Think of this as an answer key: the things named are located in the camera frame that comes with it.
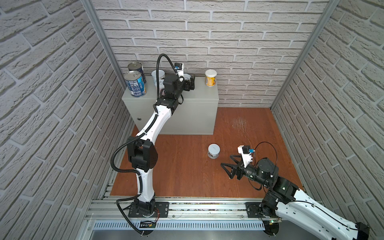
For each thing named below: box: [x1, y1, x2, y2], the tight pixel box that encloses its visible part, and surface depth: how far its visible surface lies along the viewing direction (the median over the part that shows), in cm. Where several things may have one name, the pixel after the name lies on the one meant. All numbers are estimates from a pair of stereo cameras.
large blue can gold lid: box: [124, 70, 147, 98], surface depth 73 cm
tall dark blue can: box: [127, 62, 146, 84], surface depth 79 cm
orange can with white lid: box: [205, 69, 218, 87], surface depth 81 cm
